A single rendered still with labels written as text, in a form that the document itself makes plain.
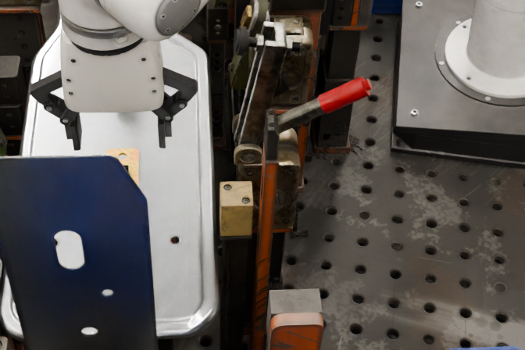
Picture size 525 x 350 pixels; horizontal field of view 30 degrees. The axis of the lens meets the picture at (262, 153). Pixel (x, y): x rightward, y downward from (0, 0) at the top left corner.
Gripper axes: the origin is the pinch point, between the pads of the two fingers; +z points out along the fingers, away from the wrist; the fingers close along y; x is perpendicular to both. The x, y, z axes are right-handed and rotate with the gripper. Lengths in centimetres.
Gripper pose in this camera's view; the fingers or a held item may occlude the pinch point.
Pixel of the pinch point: (119, 133)
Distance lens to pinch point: 106.6
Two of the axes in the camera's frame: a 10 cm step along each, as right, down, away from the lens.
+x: 0.6, 7.5, -6.6
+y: -10.0, 0.3, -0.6
